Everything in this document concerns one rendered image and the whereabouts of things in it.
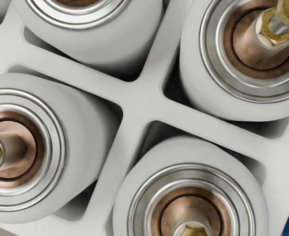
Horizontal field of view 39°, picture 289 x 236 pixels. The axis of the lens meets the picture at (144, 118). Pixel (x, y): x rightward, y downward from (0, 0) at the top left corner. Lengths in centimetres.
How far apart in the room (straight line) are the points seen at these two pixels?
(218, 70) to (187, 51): 2
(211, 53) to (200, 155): 6
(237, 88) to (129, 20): 8
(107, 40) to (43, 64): 9
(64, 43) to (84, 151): 7
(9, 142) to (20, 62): 11
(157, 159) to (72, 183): 5
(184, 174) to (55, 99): 9
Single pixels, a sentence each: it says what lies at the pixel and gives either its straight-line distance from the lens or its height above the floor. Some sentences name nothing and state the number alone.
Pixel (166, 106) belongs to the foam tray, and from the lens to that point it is 32.
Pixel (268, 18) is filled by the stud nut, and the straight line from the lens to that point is 22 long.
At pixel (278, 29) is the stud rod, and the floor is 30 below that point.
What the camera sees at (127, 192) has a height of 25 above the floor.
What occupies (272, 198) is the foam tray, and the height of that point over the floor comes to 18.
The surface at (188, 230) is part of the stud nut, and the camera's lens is 21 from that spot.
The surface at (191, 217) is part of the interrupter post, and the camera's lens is 23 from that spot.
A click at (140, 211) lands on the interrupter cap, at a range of 25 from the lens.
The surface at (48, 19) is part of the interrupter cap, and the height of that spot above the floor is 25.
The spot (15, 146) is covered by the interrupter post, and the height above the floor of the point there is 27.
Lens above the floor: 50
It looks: 86 degrees down
